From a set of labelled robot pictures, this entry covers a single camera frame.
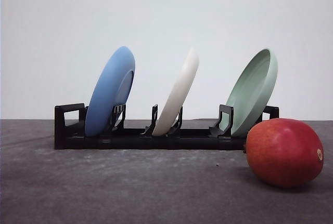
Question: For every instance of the white plate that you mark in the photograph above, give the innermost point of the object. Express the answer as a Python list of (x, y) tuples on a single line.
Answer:
[(177, 95)]

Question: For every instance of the blue plate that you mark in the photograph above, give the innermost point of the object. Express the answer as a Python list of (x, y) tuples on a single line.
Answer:
[(111, 89)]

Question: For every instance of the green plate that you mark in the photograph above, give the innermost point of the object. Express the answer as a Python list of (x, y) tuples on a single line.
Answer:
[(250, 92)]

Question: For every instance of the black dish rack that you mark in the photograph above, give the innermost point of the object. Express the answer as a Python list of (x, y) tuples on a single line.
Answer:
[(70, 131)]

